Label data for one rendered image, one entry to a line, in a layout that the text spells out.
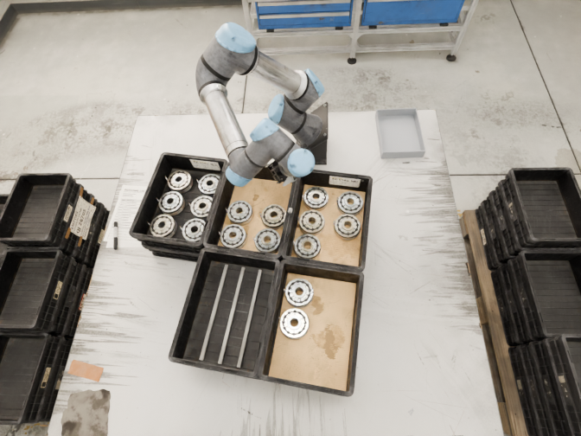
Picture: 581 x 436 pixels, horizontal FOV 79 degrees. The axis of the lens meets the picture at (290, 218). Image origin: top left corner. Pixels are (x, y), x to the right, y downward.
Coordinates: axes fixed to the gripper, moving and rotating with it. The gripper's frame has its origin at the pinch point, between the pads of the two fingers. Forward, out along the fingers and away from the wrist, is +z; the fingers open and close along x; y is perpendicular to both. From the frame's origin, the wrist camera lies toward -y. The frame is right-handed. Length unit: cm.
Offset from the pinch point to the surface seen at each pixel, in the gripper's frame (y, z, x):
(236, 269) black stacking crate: 37.8, 6.6, 22.0
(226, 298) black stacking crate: 47, 2, 27
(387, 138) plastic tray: -58, 34, 26
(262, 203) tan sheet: 12.9, 18.9, 10.1
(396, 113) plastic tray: -72, 39, 20
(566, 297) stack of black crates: -73, -2, 134
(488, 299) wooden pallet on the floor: -53, 27, 131
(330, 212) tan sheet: -6.2, 8.1, 29.1
